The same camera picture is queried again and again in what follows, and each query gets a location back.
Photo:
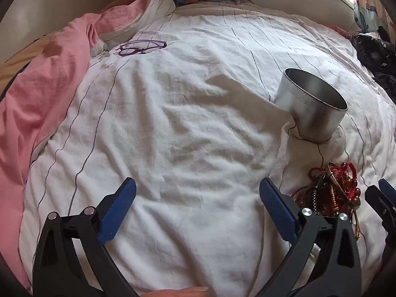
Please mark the round silver metal tin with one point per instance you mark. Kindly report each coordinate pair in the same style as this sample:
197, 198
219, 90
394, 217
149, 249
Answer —
309, 120

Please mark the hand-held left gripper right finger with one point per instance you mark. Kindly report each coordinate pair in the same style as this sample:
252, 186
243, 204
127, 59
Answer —
278, 207

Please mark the pink blanket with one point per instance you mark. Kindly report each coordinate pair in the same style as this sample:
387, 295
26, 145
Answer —
40, 99

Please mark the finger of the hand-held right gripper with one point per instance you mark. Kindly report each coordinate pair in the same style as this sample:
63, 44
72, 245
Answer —
388, 187
379, 201

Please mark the white striped duvet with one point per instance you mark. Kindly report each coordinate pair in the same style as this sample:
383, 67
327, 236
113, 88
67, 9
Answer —
185, 130

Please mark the blue cartoon print cloth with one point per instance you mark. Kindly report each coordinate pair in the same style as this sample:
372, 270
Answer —
369, 18

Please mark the pile of red beaded jewelry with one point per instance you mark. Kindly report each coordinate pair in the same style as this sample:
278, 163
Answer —
321, 199

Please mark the person's left hand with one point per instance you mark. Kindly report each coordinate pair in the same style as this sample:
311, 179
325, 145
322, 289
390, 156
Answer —
185, 292

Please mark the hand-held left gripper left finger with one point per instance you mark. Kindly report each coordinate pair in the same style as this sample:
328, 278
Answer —
119, 210

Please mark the purple eyeglasses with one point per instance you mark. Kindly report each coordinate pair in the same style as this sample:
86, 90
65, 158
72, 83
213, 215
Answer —
140, 51

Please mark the dark clothes pile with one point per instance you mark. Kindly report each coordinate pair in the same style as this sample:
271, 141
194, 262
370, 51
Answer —
377, 55

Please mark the silver bangle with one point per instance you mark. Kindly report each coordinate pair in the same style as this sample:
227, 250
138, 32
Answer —
334, 177

